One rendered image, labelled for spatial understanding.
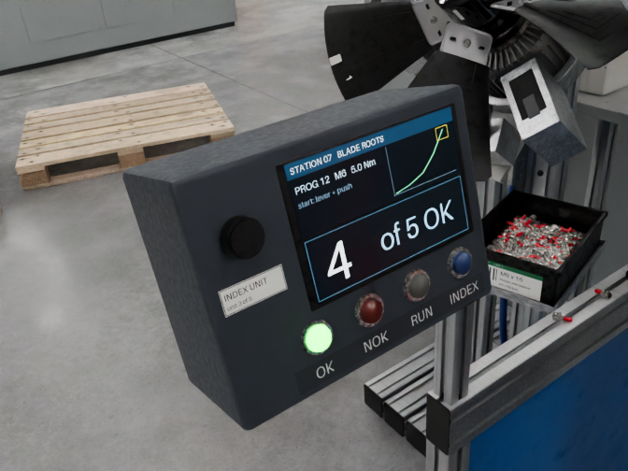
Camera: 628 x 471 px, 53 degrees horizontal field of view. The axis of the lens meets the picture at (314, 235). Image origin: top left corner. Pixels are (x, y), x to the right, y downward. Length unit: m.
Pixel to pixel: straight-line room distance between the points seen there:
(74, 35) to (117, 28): 0.41
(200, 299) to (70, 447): 1.67
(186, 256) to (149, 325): 2.00
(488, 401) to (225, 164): 0.52
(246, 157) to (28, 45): 6.00
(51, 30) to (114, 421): 4.79
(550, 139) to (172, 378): 1.44
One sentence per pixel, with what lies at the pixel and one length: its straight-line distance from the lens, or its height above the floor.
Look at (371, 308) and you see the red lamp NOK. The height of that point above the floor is 1.12.
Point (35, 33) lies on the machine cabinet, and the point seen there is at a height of 0.31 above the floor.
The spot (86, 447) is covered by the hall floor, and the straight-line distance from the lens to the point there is 2.05.
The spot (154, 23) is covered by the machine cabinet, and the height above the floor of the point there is 0.18.
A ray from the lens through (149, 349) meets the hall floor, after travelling 2.31.
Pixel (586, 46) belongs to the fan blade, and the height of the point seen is 1.16.
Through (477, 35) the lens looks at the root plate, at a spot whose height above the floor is 1.12.
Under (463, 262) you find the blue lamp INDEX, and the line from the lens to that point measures 0.54.
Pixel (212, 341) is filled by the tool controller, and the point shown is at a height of 1.14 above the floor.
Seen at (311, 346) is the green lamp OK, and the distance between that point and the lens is 0.46.
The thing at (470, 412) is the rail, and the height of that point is 0.83.
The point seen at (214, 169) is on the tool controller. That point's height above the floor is 1.25.
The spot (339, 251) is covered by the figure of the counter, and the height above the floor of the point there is 1.17.
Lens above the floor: 1.42
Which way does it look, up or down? 31 degrees down
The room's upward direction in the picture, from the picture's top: 5 degrees counter-clockwise
